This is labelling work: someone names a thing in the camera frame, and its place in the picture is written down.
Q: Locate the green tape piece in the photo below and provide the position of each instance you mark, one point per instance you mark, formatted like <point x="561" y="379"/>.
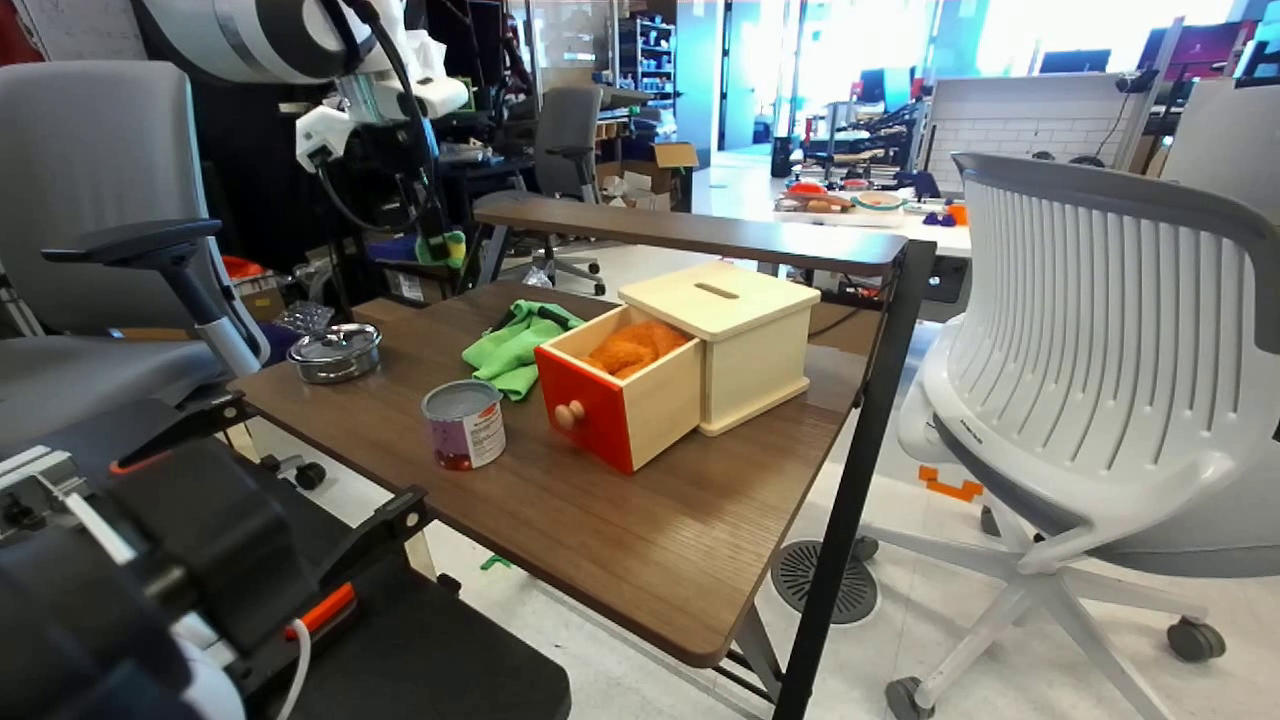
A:
<point x="497" y="560"/>

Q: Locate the green cloth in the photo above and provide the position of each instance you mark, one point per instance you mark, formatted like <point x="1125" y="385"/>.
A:
<point x="514" y="354"/>

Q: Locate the white office chair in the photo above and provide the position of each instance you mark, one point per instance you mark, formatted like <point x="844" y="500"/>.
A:
<point x="1106" y="363"/>

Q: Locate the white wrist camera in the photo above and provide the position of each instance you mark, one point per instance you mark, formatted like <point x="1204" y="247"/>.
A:
<point x="326" y="137"/>

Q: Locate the black camera mount equipment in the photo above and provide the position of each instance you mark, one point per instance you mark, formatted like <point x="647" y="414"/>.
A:
<point x="80" y="626"/>

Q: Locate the light wooden box with slot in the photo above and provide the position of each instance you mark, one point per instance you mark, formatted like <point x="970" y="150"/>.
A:
<point x="761" y="363"/>

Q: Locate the tin can with purple label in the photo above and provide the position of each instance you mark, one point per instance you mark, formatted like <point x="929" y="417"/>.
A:
<point x="466" y="431"/>

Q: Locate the orange object on desk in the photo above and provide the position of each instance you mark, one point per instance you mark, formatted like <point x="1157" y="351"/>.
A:
<point x="817" y="199"/>

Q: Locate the round black floor disc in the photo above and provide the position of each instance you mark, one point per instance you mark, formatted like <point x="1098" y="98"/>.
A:
<point x="866" y="595"/>

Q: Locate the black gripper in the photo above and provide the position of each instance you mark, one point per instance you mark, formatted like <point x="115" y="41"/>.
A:
<point x="415" y="164"/>

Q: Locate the dark wooden shelf board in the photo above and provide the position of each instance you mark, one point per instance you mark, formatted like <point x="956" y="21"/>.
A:
<point x="746" y="238"/>

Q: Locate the yellow and green plush toy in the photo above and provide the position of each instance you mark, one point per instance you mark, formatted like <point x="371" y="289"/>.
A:
<point x="445" y="249"/>

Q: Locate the grey office chair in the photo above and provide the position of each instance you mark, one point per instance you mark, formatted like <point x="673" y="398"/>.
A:
<point x="93" y="172"/>

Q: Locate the black metal table leg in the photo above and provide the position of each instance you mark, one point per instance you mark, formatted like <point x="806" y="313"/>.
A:
<point x="855" y="455"/>

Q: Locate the orange floor bracket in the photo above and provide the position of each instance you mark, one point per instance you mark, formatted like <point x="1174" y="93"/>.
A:
<point x="949" y="484"/>

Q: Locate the white partition board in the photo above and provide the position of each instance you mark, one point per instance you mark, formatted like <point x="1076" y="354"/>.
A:
<point x="1026" y="114"/>

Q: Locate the orange cloth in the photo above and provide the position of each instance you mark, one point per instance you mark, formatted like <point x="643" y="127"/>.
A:
<point x="633" y="344"/>

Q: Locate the cardboard box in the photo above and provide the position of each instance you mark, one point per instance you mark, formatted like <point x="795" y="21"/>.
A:
<point x="673" y="159"/>

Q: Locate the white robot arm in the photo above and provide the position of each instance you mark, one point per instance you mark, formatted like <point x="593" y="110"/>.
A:
<point x="264" y="32"/>

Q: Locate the red wooden drawer with knob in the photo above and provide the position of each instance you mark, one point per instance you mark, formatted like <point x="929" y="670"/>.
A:
<point x="584" y="394"/>

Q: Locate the dark office chair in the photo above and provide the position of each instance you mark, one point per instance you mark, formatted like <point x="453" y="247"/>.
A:
<point x="565" y="133"/>

